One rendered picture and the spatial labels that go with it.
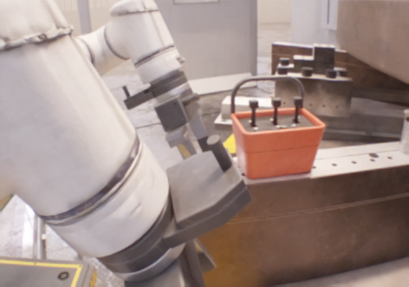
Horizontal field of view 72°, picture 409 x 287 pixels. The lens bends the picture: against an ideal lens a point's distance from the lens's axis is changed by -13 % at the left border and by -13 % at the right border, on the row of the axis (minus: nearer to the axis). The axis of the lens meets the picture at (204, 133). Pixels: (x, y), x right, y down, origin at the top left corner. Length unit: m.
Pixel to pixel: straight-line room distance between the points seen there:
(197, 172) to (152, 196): 0.05
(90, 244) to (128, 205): 0.04
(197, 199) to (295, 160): 0.56
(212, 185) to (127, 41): 0.43
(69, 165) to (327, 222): 0.79
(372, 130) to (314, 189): 1.26
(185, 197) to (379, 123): 1.86
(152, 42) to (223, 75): 3.52
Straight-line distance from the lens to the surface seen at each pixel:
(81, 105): 0.17
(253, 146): 0.70
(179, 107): 0.56
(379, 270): 1.14
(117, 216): 0.19
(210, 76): 4.01
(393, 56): 1.20
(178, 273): 0.23
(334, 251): 0.99
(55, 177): 0.17
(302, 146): 0.74
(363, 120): 2.00
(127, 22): 0.60
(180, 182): 0.23
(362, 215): 0.94
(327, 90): 1.83
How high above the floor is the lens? 1.08
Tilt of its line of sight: 23 degrees down
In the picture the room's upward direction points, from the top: 2 degrees counter-clockwise
